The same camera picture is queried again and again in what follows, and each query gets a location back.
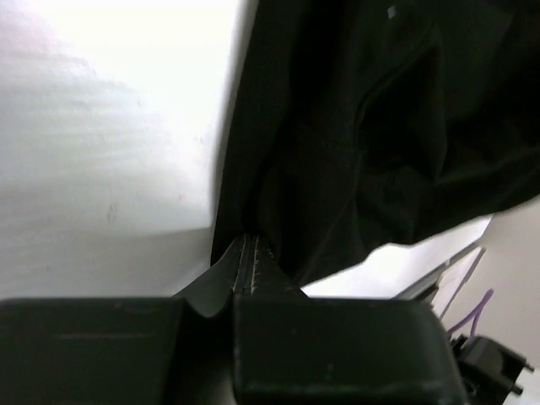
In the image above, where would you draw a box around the black skirt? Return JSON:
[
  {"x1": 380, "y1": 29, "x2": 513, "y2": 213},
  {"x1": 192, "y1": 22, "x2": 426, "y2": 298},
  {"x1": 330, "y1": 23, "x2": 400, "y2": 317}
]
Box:
[{"x1": 211, "y1": 1, "x2": 539, "y2": 285}]

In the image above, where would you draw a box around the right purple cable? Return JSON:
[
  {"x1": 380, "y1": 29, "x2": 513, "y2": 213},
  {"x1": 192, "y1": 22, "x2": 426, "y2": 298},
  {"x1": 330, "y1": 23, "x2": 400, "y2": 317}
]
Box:
[{"x1": 445, "y1": 288, "x2": 494, "y2": 335}]

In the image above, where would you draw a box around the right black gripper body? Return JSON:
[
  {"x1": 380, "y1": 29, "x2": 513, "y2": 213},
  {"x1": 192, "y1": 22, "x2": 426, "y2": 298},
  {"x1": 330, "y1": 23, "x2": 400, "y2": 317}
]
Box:
[{"x1": 451, "y1": 335, "x2": 535, "y2": 405}]

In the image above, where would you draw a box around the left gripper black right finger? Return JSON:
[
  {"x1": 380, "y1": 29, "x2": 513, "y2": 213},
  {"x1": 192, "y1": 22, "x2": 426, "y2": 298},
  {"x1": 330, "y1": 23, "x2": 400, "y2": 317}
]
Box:
[{"x1": 244, "y1": 236, "x2": 307, "y2": 298}]

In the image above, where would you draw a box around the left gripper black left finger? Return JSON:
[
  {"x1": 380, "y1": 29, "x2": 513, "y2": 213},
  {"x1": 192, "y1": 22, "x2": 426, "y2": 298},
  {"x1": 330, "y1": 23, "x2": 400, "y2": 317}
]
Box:
[{"x1": 173, "y1": 236, "x2": 246, "y2": 319}]

